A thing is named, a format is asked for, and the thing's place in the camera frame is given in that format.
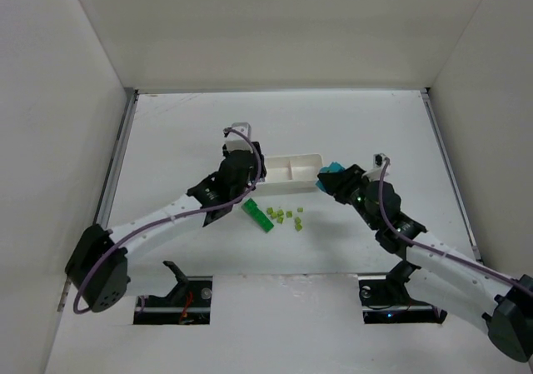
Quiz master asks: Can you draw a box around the teal lego brick stack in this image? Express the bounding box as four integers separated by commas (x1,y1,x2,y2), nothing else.
316,162,345,192

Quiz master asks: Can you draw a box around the green lego brick stack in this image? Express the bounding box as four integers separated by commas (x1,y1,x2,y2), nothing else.
242,198,274,233

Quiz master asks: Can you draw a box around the white three-compartment tray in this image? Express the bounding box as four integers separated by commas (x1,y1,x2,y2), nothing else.
257,153,323,195

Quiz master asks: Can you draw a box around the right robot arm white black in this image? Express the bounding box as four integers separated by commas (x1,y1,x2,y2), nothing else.
316,158,532,362

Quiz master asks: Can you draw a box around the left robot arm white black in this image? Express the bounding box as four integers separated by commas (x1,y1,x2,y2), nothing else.
65,140,267,315

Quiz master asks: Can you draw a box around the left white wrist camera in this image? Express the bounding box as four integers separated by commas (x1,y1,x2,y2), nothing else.
224,122,252,152

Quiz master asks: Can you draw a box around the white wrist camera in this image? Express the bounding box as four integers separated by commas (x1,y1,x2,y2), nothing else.
363,153,390,181
224,122,252,152

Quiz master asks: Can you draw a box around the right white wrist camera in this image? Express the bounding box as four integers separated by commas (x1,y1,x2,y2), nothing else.
363,153,390,181

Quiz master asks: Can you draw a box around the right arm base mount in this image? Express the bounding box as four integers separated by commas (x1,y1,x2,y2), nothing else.
358,261,448,325

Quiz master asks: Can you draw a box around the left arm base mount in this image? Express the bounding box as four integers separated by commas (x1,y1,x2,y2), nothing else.
132,261,213,326

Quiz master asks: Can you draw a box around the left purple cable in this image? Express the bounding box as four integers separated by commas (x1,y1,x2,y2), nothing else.
72,128,266,315

